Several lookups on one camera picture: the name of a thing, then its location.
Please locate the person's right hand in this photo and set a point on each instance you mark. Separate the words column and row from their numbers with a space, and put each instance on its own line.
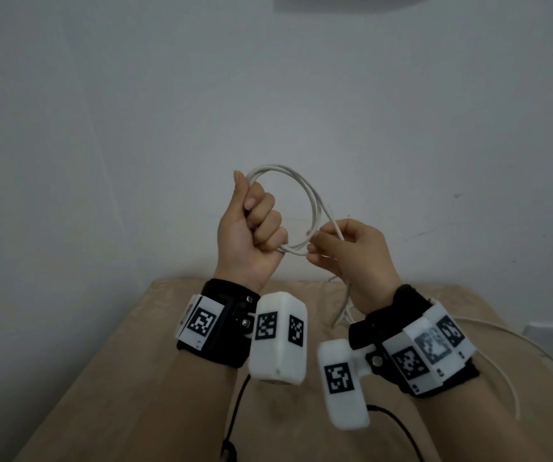
column 363, row 259

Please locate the person's left hand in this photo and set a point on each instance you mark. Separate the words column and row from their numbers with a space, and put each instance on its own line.
column 242, row 240

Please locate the person's right forearm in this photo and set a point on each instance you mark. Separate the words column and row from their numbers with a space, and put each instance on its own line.
column 488, row 428

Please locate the person's left forearm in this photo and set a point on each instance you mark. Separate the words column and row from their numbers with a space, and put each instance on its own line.
column 194, row 418

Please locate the black left wristband with markers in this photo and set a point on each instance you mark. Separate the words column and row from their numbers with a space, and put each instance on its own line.
column 204, row 322

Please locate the black wristband with markers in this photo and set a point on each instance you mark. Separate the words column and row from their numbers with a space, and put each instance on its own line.
column 425, row 356
column 204, row 322

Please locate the black right wristband with markers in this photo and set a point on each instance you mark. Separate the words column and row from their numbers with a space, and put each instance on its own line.
column 425, row 356

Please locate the beige covered table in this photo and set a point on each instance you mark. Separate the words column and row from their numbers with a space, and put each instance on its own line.
column 295, row 418

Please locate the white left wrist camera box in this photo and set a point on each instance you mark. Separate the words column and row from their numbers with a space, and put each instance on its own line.
column 276, row 360

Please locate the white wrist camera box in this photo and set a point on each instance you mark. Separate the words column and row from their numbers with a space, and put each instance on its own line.
column 276, row 360
column 346, row 408

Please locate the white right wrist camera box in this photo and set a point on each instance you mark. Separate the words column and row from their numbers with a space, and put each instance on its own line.
column 346, row 408

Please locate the white wall socket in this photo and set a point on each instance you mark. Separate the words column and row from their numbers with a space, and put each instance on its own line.
column 548, row 333

